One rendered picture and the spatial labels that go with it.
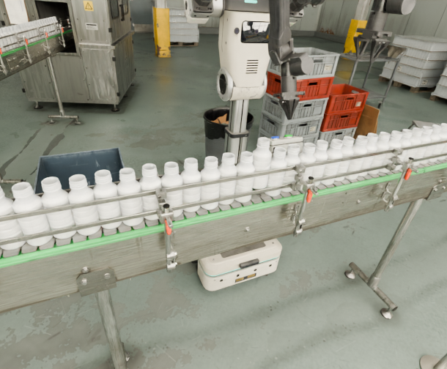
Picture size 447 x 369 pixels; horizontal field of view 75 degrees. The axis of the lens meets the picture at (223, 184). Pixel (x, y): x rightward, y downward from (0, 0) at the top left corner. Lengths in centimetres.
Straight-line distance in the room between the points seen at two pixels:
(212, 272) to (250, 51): 117
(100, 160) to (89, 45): 307
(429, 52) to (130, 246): 733
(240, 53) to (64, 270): 108
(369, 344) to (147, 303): 127
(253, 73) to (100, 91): 330
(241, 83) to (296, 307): 133
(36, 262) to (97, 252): 14
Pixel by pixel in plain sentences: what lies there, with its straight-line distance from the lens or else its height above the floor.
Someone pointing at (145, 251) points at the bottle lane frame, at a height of 92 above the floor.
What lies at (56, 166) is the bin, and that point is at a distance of 143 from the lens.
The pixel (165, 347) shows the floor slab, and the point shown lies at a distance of 177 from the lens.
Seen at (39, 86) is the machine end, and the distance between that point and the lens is 479.
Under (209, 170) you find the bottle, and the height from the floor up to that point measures 114.
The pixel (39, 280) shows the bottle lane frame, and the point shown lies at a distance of 93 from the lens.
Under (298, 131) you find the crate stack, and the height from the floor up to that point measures 32.
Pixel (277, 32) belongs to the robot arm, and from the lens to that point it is 110.
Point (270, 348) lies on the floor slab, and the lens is 180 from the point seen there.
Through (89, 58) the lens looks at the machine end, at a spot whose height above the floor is 71.
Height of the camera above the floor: 157
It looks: 34 degrees down
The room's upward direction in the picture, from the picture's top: 5 degrees clockwise
